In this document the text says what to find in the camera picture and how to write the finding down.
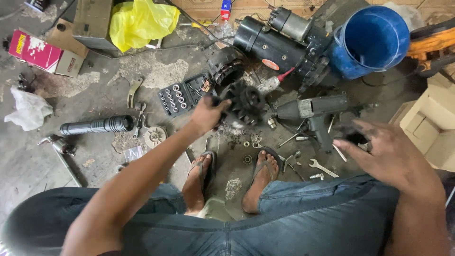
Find black alternator stator housing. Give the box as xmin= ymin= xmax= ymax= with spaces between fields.
xmin=208 ymin=47 xmax=246 ymax=87

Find silver ratchet wrench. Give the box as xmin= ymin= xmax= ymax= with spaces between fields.
xmin=132 ymin=103 xmax=147 ymax=139

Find grey electric impact wrench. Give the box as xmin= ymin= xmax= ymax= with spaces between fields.
xmin=277 ymin=94 xmax=365 ymax=151

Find orange power tool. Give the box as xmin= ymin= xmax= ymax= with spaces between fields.
xmin=406 ymin=18 xmax=455 ymax=77

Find black alternator rotor with fan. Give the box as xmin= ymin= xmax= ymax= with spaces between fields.
xmin=213 ymin=80 xmax=266 ymax=129

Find pliers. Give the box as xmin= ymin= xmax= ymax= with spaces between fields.
xmin=283 ymin=151 xmax=306 ymax=182

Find black socket set case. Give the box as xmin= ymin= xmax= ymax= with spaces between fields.
xmin=157 ymin=73 xmax=217 ymax=117

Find black starter motor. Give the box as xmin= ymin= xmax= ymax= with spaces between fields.
xmin=233 ymin=6 xmax=335 ymax=94

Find person's right hand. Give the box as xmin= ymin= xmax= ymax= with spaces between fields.
xmin=333 ymin=119 xmax=432 ymax=194

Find person's right foot with sandal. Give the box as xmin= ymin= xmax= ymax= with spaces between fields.
xmin=242 ymin=147 xmax=283 ymax=214

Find beige round fan cover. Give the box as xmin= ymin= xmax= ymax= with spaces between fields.
xmin=143 ymin=125 xmax=168 ymax=149

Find yellow plastic bag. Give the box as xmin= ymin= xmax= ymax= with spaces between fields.
xmin=109 ymin=0 xmax=181 ymax=53

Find person's left foot with sandal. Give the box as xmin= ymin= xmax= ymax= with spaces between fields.
xmin=181 ymin=151 xmax=217 ymax=215

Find person's left hand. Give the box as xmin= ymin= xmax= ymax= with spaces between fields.
xmin=191 ymin=95 xmax=232 ymax=136

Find red and white cardboard box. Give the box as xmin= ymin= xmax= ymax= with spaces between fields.
xmin=8 ymin=29 xmax=85 ymax=78

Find white plastic bag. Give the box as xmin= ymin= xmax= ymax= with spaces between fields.
xmin=4 ymin=86 xmax=54 ymax=132

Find small clear plastic bag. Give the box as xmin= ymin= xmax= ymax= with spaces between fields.
xmin=123 ymin=146 xmax=144 ymax=163

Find person's blue jeans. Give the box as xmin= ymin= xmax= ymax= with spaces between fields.
xmin=0 ymin=174 xmax=455 ymax=256

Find brown cardboard box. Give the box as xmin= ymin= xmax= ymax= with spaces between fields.
xmin=73 ymin=0 xmax=118 ymax=50

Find silver open-end wrench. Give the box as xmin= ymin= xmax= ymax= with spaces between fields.
xmin=309 ymin=159 xmax=340 ymax=178

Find open white cardboard carton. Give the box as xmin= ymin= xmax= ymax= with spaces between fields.
xmin=389 ymin=73 xmax=455 ymax=172

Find black flashlight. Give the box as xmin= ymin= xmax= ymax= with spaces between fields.
xmin=60 ymin=115 xmax=135 ymax=136

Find blue plastic bucket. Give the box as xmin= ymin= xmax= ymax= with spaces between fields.
xmin=326 ymin=5 xmax=411 ymax=80

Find person's foot with sandal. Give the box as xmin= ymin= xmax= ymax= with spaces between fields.
xmin=242 ymin=147 xmax=283 ymax=214
xmin=181 ymin=151 xmax=217 ymax=215

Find curved metal bracket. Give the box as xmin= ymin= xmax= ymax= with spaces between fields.
xmin=127 ymin=78 xmax=144 ymax=109

